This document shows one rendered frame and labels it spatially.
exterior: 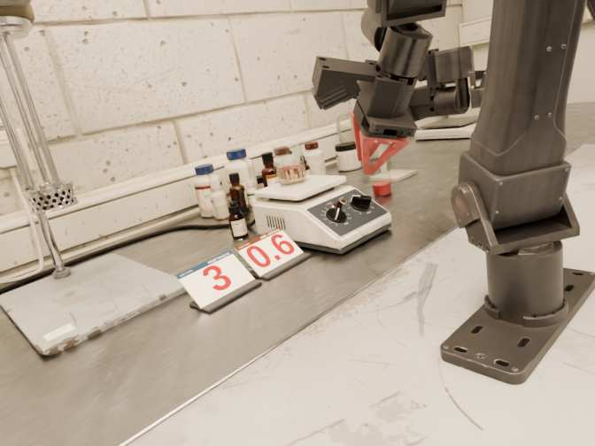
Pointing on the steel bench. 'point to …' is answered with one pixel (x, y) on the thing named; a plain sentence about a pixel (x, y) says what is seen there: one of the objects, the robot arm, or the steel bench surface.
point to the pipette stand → (397, 170)
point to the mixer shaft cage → (49, 200)
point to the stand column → (37, 214)
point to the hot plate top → (315, 184)
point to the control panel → (355, 219)
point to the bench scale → (447, 128)
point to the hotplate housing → (315, 229)
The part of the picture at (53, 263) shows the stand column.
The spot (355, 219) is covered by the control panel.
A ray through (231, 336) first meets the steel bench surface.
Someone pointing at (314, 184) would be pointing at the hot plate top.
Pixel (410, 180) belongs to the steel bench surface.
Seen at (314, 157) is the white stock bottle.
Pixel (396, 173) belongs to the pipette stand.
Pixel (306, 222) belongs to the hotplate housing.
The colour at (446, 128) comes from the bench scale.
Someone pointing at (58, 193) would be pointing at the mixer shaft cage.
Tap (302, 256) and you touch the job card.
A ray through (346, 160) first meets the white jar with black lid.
